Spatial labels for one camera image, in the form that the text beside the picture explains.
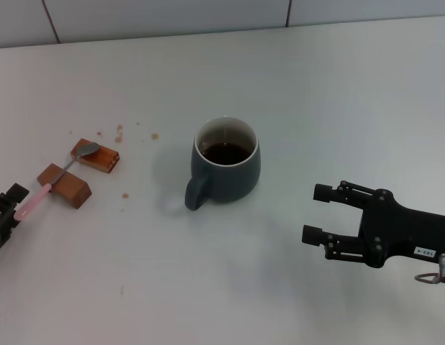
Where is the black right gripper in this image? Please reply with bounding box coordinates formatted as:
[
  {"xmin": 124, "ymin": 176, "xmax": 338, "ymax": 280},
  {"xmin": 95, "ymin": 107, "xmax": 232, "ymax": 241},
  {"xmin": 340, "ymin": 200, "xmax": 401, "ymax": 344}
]
[{"xmin": 301, "ymin": 180, "xmax": 445, "ymax": 269}]

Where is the pink handled metal spoon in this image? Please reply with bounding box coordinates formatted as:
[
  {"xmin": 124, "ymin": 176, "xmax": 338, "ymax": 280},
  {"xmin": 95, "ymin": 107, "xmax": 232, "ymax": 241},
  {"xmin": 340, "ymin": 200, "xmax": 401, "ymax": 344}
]
[{"xmin": 14, "ymin": 142, "xmax": 101, "ymax": 221}]

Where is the grey ceramic cup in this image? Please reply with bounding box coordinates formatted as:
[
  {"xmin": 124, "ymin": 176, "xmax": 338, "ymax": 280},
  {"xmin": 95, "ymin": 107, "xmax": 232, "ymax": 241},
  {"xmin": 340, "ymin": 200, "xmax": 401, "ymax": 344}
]
[{"xmin": 183, "ymin": 115, "xmax": 261, "ymax": 212}]

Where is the dark brown wooden block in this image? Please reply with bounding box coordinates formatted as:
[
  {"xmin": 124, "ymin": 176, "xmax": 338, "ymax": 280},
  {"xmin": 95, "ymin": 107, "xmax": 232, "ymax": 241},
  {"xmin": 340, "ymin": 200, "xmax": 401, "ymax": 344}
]
[{"xmin": 37, "ymin": 163, "xmax": 93, "ymax": 210}]

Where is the orange grooved wooden block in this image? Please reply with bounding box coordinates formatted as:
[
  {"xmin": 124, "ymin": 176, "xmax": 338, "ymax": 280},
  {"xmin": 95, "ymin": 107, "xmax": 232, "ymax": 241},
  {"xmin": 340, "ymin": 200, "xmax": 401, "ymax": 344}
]
[{"xmin": 69, "ymin": 138, "xmax": 120, "ymax": 175}]

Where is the dark coffee liquid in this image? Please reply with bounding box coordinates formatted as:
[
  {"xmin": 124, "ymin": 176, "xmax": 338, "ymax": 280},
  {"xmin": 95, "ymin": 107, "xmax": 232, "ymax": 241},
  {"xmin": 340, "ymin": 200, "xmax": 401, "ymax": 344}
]
[{"xmin": 201, "ymin": 142, "xmax": 252, "ymax": 167}]

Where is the silver plug on right gripper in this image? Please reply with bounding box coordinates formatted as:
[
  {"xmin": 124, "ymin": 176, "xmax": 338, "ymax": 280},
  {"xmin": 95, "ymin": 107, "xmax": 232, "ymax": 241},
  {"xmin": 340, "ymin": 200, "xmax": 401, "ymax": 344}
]
[{"xmin": 414, "ymin": 253, "xmax": 445, "ymax": 286}]

